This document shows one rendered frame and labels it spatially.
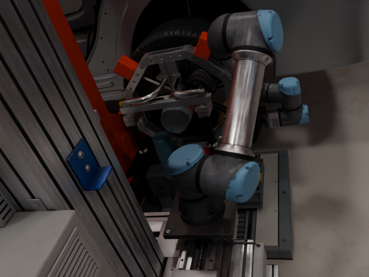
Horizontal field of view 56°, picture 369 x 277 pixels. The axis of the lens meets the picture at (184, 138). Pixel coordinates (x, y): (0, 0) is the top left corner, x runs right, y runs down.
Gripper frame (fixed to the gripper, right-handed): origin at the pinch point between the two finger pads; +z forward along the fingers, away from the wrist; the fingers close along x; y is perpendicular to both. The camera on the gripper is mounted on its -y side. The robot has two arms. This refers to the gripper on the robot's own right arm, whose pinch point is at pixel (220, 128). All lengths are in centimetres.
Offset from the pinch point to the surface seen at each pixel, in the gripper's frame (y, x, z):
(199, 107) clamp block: 12.1, 0.7, 6.0
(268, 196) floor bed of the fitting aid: -76, -31, -9
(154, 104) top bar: 15.0, -2.2, 25.9
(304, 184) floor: -84, -48, -30
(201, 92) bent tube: 17.4, -2.3, 4.4
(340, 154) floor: -85, -76, -55
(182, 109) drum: 6.3, -9.1, 17.4
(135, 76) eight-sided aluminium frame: 20.4, -21.4, 39.2
